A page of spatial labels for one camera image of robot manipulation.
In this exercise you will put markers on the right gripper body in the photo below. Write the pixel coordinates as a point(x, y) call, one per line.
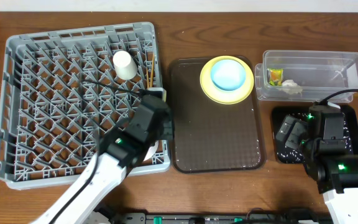
point(298, 134)

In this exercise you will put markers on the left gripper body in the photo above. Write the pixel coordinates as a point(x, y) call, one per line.
point(165, 125)

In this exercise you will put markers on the white tissue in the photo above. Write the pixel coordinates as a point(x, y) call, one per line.
point(291, 88)

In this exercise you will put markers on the yellow green snack wrapper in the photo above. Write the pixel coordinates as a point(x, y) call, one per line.
point(275, 76)

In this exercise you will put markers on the white cup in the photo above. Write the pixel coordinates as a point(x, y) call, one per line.
point(124, 65)

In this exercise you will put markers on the grey dishwasher rack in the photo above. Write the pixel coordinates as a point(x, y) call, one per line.
point(60, 87)

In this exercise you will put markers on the white bowl with food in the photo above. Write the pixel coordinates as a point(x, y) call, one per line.
point(151, 151)

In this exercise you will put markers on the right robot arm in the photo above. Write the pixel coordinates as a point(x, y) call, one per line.
point(337, 182)

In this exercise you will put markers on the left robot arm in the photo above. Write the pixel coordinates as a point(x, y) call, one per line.
point(119, 151)

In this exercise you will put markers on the spilled rice and shells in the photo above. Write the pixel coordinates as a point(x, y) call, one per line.
point(325, 136)

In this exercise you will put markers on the clear plastic container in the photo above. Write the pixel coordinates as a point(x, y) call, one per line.
point(319, 73)

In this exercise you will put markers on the dark brown serving tray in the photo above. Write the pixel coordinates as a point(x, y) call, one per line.
point(210, 136)

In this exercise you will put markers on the black tray bin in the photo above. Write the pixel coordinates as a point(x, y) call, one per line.
point(290, 156)

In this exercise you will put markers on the yellow plate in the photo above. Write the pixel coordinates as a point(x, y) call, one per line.
point(221, 96)

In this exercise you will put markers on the light blue bowl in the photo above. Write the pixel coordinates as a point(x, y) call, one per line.
point(228, 75)

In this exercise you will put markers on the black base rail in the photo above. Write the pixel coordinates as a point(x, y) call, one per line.
point(255, 215)

